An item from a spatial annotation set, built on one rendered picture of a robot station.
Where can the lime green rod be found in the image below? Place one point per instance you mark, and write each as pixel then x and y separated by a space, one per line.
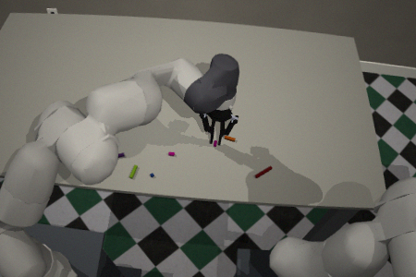
pixel 133 171

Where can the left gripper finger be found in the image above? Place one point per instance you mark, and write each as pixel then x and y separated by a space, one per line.
pixel 207 128
pixel 226 131

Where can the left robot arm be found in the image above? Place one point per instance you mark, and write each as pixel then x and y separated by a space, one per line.
pixel 87 146

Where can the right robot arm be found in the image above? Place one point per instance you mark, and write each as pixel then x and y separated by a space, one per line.
pixel 358 249

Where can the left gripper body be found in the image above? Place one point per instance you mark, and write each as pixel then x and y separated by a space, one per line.
pixel 218 114

